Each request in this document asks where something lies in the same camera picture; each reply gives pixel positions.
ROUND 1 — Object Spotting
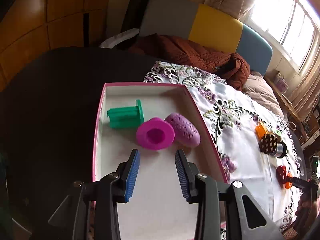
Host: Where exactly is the magenta plastic cone part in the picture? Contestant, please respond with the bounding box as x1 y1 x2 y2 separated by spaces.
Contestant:
136 117 175 151

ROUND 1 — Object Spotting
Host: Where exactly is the rust brown quilted jacket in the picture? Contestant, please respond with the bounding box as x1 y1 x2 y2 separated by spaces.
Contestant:
129 34 251 91

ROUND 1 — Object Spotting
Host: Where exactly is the grey yellow blue headboard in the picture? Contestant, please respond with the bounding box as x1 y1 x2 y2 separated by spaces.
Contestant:
139 0 273 75

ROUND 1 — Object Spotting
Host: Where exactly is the red plastic part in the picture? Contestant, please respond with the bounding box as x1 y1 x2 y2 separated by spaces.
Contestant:
276 165 287 187

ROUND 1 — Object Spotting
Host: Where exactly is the beige pink duvet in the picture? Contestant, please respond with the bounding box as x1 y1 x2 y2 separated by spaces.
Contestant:
242 71 284 118

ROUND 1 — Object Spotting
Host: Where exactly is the orange plastic cube part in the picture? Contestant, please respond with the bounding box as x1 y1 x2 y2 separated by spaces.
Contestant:
255 121 268 140

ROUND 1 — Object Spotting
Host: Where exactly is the wooden side shelf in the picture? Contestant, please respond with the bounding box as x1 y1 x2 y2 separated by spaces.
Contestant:
264 76 309 142

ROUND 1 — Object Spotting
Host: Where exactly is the purple box on shelf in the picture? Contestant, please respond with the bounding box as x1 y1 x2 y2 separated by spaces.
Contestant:
273 72 289 94

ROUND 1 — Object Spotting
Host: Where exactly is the white floral embroidered tablecloth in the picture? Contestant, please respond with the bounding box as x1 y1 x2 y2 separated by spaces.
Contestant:
144 61 300 232

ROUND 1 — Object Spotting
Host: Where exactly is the person right hand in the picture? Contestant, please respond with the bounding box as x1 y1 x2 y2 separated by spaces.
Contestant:
295 192 318 216

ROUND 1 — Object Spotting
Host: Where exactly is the green plastic spool part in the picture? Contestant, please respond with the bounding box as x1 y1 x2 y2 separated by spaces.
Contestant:
107 99 144 129

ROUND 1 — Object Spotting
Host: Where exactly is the orange plastic block part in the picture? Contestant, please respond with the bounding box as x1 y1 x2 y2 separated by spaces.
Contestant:
285 172 293 189

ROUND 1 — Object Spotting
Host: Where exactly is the brown studded round part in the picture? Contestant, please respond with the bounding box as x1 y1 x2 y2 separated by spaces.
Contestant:
259 133 278 155

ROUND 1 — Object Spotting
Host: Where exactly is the purple textured oval part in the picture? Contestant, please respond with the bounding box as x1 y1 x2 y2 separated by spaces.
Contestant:
165 113 201 148

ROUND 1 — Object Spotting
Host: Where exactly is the pink white tray box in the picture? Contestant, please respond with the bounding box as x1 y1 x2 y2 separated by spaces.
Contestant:
93 82 225 239

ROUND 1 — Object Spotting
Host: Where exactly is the grey black cylinder part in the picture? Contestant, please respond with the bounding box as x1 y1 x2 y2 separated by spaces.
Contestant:
274 142 287 159

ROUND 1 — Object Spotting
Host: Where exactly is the beige curtain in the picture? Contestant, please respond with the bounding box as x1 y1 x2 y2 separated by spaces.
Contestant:
289 60 319 121

